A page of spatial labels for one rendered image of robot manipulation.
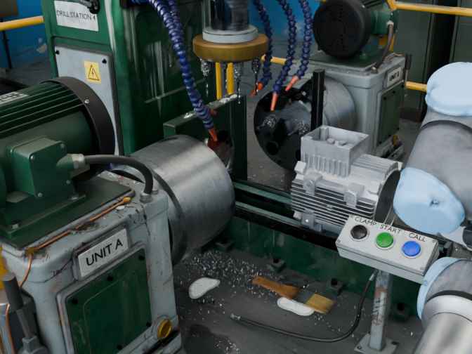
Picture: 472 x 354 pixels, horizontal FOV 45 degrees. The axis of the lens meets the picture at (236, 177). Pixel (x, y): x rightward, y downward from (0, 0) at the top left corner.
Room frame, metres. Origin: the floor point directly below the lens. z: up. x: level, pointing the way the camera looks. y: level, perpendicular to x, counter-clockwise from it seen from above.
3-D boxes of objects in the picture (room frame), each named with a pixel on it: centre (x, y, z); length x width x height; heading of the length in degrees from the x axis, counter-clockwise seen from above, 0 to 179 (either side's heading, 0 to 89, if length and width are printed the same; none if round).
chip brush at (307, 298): (1.08, -0.12, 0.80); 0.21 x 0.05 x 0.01; 55
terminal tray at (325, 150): (1.20, -0.23, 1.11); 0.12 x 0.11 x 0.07; 53
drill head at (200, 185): (1.07, 0.18, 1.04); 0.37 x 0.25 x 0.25; 143
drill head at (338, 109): (1.62, -0.22, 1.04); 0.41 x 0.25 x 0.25; 143
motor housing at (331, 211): (1.18, -0.26, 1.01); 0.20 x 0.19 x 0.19; 53
